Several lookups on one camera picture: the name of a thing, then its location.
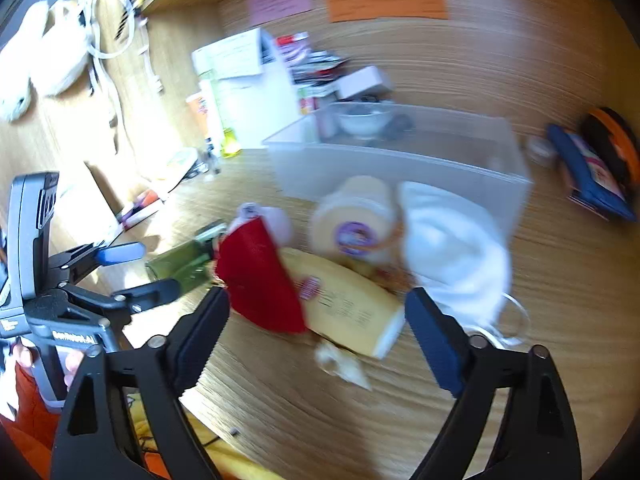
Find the small yellow bottle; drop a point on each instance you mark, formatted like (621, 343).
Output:
(231, 144)

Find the wooden desktop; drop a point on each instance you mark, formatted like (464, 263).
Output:
(300, 420)

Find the person's left hand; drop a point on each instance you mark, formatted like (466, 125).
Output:
(74, 367)

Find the white bowl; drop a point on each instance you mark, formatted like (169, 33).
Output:
(362, 122)

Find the orange cloth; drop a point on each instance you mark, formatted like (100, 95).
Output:
(25, 410)

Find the clear plastic bin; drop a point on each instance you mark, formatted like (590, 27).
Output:
(350, 170)

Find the pink sticky note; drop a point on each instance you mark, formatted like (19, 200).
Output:
(280, 0)

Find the white fluffy cloth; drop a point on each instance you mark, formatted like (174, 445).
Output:
(65, 50)
(20, 60)

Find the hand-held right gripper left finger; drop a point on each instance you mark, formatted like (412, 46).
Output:
(202, 345)

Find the large white carton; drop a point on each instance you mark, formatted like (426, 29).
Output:
(250, 95)

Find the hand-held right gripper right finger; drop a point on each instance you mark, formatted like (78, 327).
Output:
(440, 350)

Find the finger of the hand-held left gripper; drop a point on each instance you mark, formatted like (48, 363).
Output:
(120, 253)
(150, 292)

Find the yellow sunscreen tube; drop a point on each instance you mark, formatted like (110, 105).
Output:
(345, 305)

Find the orange white tube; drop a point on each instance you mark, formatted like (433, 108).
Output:
(199, 112)

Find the red pouch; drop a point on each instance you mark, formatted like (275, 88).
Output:
(260, 280)

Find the small white round container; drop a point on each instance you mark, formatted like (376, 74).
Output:
(539, 150)

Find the yellow cloth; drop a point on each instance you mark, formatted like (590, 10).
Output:
(235, 460)

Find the orange sticky note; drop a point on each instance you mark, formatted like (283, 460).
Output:
(385, 4)

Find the black orange round case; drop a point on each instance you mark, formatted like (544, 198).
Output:
(612, 130)

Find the green bottle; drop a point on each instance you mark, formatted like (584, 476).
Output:
(180, 262)

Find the blue patchwork pouch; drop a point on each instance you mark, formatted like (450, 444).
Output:
(580, 170)

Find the small white box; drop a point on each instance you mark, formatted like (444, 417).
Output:
(365, 82)

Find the stack of colourful booklets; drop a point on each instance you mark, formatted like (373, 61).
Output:
(310, 65)

